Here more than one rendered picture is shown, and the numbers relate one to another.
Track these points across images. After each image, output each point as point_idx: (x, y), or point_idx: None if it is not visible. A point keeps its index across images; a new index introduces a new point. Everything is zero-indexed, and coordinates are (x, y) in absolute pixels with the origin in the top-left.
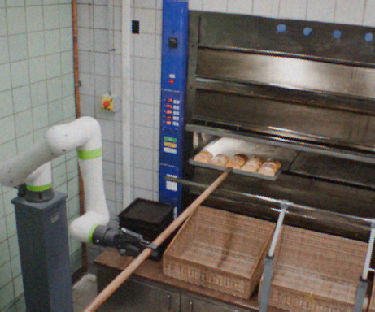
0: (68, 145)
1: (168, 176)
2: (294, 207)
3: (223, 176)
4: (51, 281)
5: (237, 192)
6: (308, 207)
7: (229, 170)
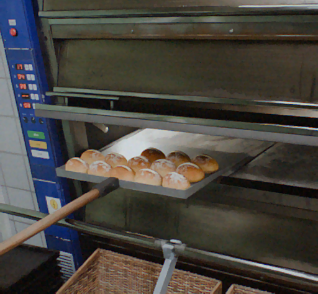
0: None
1: (0, 204)
2: (187, 255)
3: (84, 198)
4: None
5: (95, 229)
6: (211, 255)
7: (106, 184)
